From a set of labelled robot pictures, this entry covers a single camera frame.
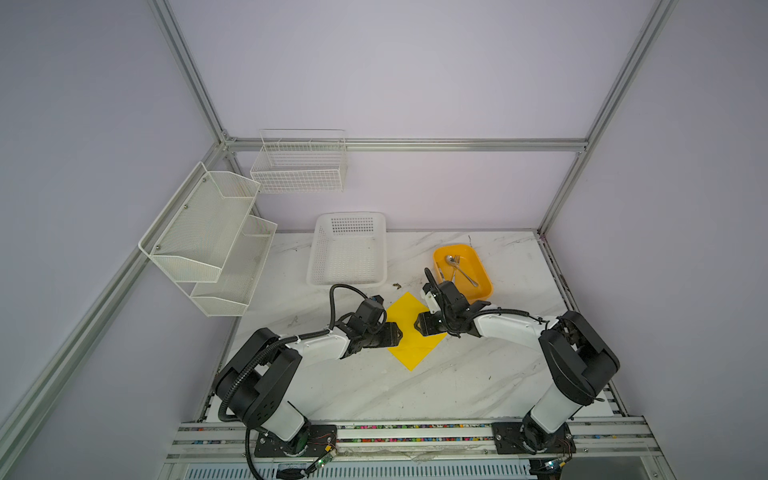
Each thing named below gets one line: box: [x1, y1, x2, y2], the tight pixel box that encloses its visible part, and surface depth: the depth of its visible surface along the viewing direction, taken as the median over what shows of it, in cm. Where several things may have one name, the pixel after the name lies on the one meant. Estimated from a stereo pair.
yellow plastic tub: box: [433, 244, 493, 302], surface depth 110 cm
